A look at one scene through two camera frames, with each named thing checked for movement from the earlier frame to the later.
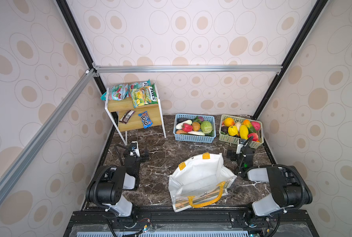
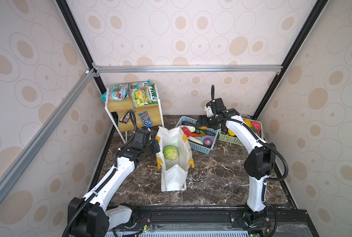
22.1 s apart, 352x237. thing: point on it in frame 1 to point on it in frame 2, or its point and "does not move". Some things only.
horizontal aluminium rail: (113, 68) does not move
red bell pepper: (187, 127) does not move
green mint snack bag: (151, 96) does not move
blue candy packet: (146, 121) does not move
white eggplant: (198, 133) to (195, 140)
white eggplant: (179, 126) to (192, 129)
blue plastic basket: (194, 138) to (199, 147)
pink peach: (256, 125) does not move
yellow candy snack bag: (139, 97) does not move
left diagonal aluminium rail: (88, 77) does not move
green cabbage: (206, 127) to (170, 152)
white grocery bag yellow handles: (198, 181) to (173, 158)
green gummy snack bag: (118, 92) does not move
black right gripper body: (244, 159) to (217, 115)
